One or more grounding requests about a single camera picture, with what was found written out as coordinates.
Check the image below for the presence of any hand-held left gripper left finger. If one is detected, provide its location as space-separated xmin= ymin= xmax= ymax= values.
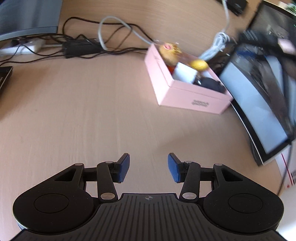
xmin=54 ymin=153 xmax=130 ymax=202

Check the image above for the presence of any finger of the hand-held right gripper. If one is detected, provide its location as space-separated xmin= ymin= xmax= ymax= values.
xmin=238 ymin=29 xmax=286 ymax=59

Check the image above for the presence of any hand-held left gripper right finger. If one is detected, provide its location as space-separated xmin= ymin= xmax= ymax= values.
xmin=168 ymin=152 xmax=243 ymax=202

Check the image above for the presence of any yellow woven ball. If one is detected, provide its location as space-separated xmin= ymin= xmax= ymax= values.
xmin=190 ymin=59 xmax=208 ymax=71

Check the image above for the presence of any dark grey plush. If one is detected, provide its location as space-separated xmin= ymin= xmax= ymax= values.
xmin=193 ymin=76 xmax=225 ymax=94

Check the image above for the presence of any pink box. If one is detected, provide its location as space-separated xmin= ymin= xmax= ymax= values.
xmin=144 ymin=44 xmax=233 ymax=114

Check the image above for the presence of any small white box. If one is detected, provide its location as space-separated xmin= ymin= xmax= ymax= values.
xmin=172 ymin=62 xmax=198 ymax=84

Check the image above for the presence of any orange snack packet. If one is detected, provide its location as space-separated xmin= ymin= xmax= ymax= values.
xmin=159 ymin=42 xmax=184 ymax=67

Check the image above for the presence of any black device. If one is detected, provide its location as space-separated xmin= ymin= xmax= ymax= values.
xmin=228 ymin=0 xmax=247 ymax=16

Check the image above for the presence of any curved black monitor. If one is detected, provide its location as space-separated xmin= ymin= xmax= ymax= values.
xmin=218 ymin=0 xmax=296 ymax=166

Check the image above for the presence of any white parcel box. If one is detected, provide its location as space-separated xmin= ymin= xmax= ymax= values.
xmin=276 ymin=150 xmax=296 ymax=198

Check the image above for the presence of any black power adapter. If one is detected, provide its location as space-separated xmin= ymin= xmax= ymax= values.
xmin=62 ymin=38 xmax=102 ymax=59

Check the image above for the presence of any white power strip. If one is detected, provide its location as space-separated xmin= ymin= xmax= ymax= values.
xmin=0 ymin=39 xmax=45 ymax=55

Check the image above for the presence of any grey monitor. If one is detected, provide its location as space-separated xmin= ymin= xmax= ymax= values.
xmin=0 ymin=0 xmax=63 ymax=42

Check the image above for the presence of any bundled grey cable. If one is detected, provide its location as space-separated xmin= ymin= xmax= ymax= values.
xmin=199 ymin=0 xmax=232 ymax=61

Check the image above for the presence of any black cable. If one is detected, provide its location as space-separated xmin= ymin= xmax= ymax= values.
xmin=62 ymin=17 xmax=152 ymax=56
xmin=0 ymin=33 xmax=70 ymax=68

